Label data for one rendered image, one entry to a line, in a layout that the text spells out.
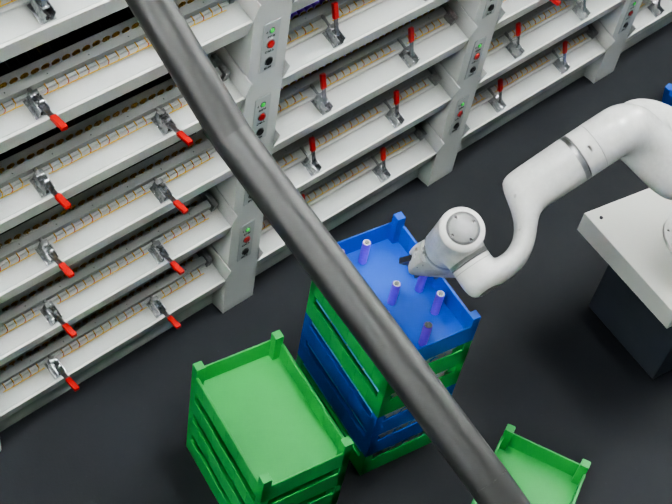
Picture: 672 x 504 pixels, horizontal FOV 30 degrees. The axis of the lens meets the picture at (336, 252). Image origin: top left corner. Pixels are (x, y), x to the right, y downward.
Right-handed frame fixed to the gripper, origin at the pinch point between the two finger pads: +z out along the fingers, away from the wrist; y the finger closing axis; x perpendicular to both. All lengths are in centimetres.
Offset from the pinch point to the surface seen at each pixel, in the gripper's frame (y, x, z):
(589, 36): 61, 92, 83
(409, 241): -1.9, 8.4, 11.3
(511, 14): 25, 73, 33
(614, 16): 65, 95, 73
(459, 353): 8.7, -15.0, 8.3
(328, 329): -17.0, -9.9, 19.8
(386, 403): -5.3, -25.7, 11.9
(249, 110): -37.7, 28.2, -4.8
